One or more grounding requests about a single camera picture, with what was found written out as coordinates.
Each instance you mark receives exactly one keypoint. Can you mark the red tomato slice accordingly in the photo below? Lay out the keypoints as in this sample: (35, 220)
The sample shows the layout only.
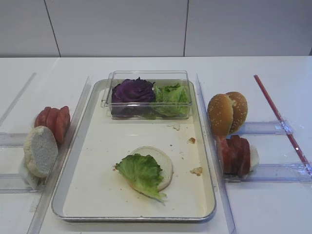
(62, 124)

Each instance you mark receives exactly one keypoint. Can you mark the green lettuce in container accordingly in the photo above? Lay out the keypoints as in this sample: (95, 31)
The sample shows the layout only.
(171, 101)

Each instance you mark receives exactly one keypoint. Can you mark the green lettuce leaf on bun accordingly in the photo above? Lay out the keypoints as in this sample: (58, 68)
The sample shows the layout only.
(143, 174)

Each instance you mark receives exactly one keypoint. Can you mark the bread crumb piece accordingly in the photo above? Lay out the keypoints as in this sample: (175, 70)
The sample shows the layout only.
(197, 171)

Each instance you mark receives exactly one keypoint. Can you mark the front meat patty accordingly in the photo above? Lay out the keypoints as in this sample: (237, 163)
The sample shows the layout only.
(223, 152)

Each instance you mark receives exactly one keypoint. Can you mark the meat patty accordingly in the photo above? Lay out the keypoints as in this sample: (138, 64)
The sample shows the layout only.
(223, 152)
(236, 153)
(246, 161)

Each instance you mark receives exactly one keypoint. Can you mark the middle meat patty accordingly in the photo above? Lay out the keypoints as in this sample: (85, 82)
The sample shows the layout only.
(236, 153)

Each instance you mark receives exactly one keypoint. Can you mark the rear meat patty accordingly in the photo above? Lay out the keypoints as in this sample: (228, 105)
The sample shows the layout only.
(246, 161)

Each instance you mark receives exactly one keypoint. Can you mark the middle tomato slice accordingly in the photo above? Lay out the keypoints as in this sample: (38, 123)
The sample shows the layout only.
(51, 119)

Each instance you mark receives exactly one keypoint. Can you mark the rear tomato slice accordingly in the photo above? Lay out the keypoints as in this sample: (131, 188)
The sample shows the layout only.
(43, 117)

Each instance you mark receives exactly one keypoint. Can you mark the clear plastic container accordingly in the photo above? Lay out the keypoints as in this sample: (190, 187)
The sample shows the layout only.
(160, 78)

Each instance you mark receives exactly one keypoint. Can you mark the purple cabbage leaves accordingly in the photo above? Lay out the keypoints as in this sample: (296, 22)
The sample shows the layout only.
(132, 91)

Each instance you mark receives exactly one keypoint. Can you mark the bottom bun slice on tray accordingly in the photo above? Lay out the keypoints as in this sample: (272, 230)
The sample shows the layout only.
(163, 161)

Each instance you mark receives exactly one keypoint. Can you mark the sesame bun front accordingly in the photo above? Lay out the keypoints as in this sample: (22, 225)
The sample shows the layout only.
(220, 113)

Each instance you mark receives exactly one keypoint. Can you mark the sesame bun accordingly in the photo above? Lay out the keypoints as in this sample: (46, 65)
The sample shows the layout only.
(240, 110)
(220, 113)

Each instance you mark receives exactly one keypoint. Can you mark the sesame bun rear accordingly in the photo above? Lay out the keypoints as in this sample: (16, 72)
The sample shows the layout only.
(240, 110)

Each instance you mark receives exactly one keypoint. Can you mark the metal baking tray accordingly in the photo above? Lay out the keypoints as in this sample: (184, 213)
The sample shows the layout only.
(91, 189)

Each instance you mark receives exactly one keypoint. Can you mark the white plastic pusher block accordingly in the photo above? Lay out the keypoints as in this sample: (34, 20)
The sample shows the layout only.
(254, 158)

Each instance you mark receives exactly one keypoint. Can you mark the white bun half left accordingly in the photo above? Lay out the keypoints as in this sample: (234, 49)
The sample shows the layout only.
(40, 151)

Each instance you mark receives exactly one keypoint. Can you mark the white left pusher block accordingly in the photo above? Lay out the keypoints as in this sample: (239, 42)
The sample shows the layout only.
(28, 177)

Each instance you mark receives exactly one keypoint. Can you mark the clear rail right of tray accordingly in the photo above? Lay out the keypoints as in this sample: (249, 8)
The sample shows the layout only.
(220, 187)

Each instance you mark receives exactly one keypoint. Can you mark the clear rail of tray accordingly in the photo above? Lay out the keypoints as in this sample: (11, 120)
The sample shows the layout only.
(52, 179)
(220, 187)

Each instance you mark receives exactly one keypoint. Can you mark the clear upper right cross rail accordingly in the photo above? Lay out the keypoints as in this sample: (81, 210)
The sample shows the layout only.
(265, 128)

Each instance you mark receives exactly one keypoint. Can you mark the clear cross rail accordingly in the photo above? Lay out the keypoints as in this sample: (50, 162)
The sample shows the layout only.
(265, 128)
(12, 140)
(289, 172)
(14, 184)

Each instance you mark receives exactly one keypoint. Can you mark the clear lower right cross rail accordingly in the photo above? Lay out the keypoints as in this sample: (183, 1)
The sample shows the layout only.
(289, 172)

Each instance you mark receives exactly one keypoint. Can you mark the red plastic rail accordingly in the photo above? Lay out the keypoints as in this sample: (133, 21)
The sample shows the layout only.
(280, 119)

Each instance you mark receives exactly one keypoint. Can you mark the clear upper left cross rail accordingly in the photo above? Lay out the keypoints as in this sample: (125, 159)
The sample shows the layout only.
(12, 140)

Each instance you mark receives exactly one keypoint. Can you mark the clear rail left of tray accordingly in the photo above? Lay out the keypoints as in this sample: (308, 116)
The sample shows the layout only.
(52, 179)

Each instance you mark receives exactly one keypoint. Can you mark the clear lower left cross rail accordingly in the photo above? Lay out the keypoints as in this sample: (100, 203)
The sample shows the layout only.
(14, 184)

